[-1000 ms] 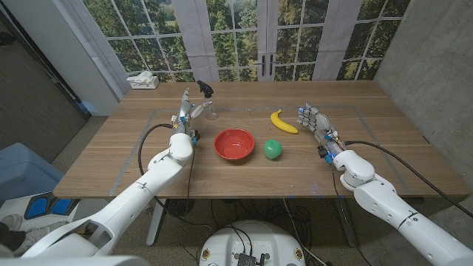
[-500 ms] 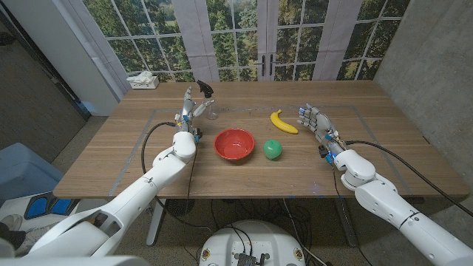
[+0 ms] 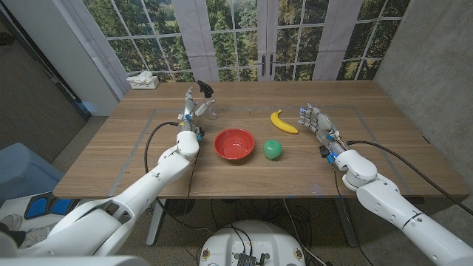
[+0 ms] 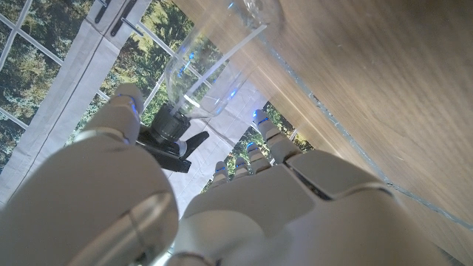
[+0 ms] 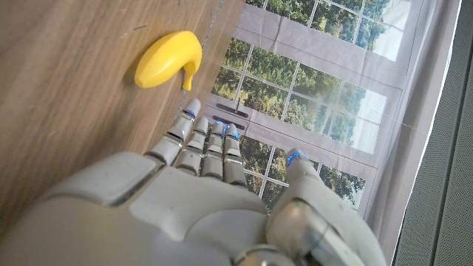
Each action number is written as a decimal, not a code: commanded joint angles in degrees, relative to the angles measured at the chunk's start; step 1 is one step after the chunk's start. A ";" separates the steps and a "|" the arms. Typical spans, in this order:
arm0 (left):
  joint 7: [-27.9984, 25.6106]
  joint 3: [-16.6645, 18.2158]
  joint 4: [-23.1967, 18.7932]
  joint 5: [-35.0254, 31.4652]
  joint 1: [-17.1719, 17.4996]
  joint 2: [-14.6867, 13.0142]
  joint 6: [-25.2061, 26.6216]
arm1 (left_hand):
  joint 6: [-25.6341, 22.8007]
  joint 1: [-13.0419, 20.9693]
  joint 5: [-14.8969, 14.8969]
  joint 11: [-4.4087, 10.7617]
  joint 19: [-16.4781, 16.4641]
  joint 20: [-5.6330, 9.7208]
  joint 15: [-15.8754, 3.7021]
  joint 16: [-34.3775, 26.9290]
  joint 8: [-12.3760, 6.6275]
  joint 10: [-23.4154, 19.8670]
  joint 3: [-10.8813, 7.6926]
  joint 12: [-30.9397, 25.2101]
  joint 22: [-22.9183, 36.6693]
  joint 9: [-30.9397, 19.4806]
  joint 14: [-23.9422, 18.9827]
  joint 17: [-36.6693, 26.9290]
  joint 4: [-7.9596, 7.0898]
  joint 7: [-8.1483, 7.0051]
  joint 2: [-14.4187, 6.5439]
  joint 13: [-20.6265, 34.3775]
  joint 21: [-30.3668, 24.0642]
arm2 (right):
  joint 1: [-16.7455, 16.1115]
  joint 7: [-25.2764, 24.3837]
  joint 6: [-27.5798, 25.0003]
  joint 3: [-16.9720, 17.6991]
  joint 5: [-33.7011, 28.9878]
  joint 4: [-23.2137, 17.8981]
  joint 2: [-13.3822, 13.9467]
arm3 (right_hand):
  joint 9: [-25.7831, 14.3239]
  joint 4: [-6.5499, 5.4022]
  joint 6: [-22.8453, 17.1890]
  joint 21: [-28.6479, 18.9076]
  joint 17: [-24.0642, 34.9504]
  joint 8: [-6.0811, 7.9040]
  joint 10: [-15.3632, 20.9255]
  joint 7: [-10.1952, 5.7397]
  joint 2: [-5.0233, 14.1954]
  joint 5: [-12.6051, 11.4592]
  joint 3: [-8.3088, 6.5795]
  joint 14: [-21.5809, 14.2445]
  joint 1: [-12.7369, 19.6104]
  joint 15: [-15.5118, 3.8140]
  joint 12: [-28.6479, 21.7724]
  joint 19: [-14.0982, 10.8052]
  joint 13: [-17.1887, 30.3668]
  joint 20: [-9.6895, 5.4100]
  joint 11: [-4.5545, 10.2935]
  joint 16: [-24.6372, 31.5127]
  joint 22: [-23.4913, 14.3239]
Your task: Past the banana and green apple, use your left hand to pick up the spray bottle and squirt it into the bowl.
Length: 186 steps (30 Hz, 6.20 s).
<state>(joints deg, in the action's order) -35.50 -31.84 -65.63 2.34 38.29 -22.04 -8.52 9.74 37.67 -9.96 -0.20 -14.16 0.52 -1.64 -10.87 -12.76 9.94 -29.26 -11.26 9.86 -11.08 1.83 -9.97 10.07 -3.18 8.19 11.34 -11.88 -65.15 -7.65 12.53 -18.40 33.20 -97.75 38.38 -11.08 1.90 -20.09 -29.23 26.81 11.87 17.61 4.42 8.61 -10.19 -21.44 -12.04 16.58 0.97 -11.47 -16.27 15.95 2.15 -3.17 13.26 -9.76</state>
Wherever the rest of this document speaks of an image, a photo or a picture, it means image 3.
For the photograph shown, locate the blue plastic bin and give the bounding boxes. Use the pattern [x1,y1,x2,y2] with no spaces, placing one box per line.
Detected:
[0,143,64,204]

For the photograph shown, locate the black round floor fan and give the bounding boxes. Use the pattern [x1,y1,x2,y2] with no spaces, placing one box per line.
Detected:
[165,198,196,217]

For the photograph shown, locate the white tissue box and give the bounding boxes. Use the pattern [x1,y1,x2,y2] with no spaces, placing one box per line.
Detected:
[126,71,160,90]

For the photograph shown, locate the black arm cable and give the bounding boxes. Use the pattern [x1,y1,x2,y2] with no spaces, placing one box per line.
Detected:
[346,140,473,216]
[143,121,210,233]

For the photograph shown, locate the green apple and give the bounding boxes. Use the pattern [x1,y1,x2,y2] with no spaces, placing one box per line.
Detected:
[263,139,283,160]

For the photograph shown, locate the printed window backdrop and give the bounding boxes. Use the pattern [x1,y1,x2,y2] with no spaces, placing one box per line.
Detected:
[58,0,411,83]

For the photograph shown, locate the red bowl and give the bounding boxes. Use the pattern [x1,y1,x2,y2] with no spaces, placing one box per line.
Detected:
[213,127,256,161]

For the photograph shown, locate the clear spray bottle black nozzle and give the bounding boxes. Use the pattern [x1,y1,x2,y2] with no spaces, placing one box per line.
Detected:
[195,80,219,120]

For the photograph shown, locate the yellow banana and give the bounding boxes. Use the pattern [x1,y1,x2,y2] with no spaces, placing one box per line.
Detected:
[270,109,299,135]

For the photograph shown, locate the white table leg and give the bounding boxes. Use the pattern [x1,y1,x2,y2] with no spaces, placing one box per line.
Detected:
[146,198,167,247]

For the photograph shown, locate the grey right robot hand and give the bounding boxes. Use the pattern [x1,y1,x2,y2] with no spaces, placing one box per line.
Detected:
[297,103,350,155]

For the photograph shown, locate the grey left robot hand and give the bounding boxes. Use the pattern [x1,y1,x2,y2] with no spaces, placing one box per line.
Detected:
[177,86,217,136]

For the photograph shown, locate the blue and black foot pedal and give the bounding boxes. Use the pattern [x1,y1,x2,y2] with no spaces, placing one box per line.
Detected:
[24,191,81,221]

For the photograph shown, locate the dark table leg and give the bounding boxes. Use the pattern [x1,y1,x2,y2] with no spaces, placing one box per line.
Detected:
[334,198,359,248]

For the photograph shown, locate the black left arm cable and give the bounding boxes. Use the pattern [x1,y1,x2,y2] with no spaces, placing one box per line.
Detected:
[143,121,210,233]

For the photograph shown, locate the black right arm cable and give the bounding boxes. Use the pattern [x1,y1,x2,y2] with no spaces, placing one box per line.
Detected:
[346,140,473,216]

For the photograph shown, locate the white robot torso base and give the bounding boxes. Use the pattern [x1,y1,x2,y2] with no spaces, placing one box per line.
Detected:
[199,219,307,266]

